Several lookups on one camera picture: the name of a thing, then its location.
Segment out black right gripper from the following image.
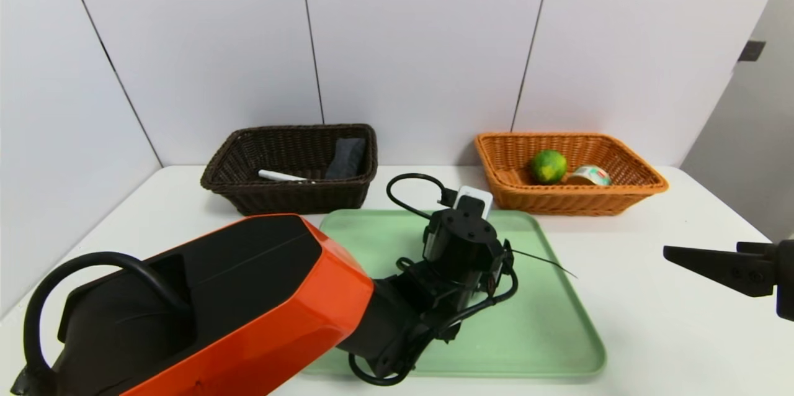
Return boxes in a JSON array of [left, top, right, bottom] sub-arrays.
[[662, 239, 794, 322]]

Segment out teal cat food can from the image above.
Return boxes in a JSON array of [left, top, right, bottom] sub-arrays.
[[568, 164, 612, 187]]

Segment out green citrus fruit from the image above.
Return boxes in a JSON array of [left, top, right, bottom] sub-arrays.
[[529, 149, 568, 185]]

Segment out grey sock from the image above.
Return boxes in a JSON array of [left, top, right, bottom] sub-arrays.
[[326, 137, 368, 181]]

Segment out white marker pen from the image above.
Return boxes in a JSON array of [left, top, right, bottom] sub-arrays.
[[258, 169, 314, 185]]

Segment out orange wicker basket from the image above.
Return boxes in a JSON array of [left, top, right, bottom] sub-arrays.
[[475, 132, 669, 217]]

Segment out dark brown wicker basket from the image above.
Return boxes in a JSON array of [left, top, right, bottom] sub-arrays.
[[200, 124, 379, 216]]

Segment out light green plastic tray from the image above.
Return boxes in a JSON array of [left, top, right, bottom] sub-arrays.
[[303, 209, 607, 379]]

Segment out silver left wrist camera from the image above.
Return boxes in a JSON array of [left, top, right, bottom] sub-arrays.
[[452, 186, 494, 220]]

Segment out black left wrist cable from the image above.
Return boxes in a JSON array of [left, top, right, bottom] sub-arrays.
[[347, 173, 578, 387]]

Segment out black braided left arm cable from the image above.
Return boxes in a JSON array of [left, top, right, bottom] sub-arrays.
[[11, 251, 190, 396]]

